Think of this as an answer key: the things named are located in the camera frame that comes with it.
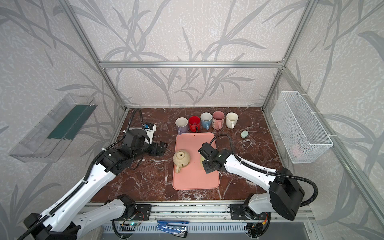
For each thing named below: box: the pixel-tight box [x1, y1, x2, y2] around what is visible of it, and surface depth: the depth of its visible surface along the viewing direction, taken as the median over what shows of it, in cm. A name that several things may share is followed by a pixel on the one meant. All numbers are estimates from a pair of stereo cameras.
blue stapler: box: [156, 220, 190, 238], surface depth 69 cm
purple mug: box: [175, 116, 189, 135], surface depth 104 cm
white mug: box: [225, 112, 239, 129], surface depth 105 cm
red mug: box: [188, 116, 201, 133], surface depth 104 cm
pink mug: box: [212, 110, 225, 130], surface depth 104 cm
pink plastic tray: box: [172, 132, 220, 190], surface depth 88 cm
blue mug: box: [200, 112, 213, 130], surface depth 104 cm
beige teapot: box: [173, 150, 191, 174], surface depth 86 cm
